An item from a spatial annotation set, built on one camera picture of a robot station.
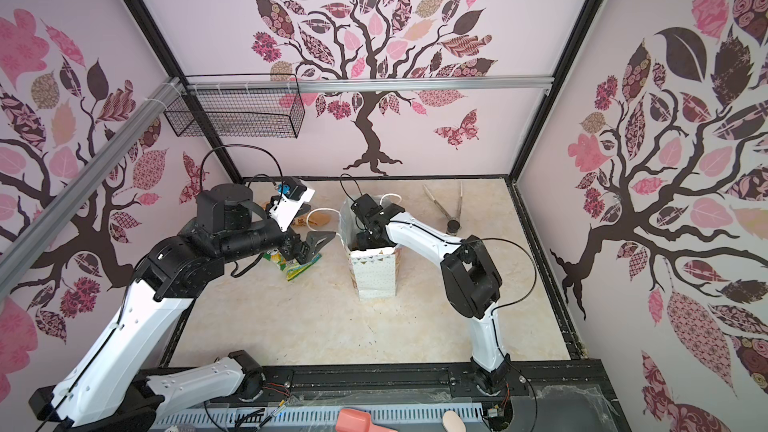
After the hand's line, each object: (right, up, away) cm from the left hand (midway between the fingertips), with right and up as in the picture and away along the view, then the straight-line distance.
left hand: (318, 225), depth 60 cm
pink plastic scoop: (+6, -47, +9) cm, 48 cm away
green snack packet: (-16, -15, +31) cm, 38 cm away
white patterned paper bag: (+11, -14, +17) cm, 24 cm away
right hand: (+8, -8, +30) cm, 33 cm away
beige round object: (+29, -46, +7) cm, 55 cm away
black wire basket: (-34, +37, +34) cm, 61 cm away
